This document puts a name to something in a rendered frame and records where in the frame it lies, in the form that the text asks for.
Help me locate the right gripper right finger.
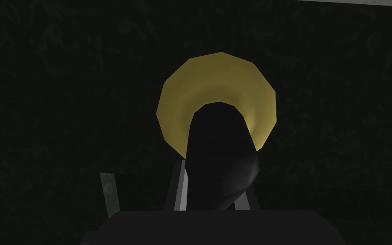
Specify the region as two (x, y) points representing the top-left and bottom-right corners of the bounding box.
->
(233, 185), (261, 211)

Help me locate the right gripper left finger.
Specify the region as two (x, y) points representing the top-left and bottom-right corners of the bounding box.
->
(164, 159), (189, 212)

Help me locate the yellow and black door knob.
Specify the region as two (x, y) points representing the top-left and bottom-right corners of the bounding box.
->
(155, 51), (278, 211)

